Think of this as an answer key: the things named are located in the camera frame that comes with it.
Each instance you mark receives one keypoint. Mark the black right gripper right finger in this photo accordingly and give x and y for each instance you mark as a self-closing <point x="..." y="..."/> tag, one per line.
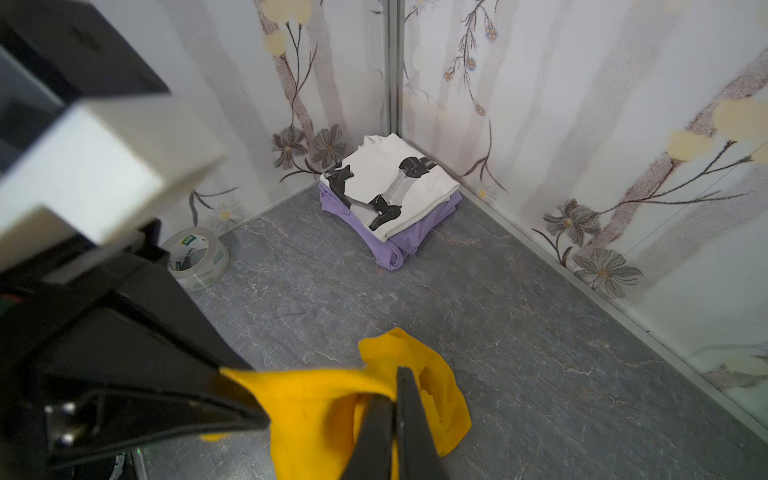
<point x="417" y="455"/>

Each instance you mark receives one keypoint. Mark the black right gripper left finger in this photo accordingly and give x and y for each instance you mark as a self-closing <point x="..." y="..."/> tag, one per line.
<point x="373" y="453"/>

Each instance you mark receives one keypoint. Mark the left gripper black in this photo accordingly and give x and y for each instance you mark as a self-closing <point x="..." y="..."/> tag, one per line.
<point x="102" y="350"/>

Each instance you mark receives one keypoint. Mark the yellow t-shirt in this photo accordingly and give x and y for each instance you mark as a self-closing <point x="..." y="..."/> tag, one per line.
<point x="316" y="415"/>

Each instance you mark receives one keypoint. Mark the clear tape roll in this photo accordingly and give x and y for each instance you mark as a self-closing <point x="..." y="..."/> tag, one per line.
<point x="197" y="258"/>

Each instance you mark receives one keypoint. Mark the purple folded t-shirt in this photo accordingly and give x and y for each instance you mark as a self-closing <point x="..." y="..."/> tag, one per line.
<point x="392" y="253"/>

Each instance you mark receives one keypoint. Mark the white printed folded t-shirt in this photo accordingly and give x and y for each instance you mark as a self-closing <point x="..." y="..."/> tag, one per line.
<point x="388" y="185"/>

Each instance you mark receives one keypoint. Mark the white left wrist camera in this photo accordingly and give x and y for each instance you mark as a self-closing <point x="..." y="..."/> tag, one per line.
<point x="93" y="143"/>

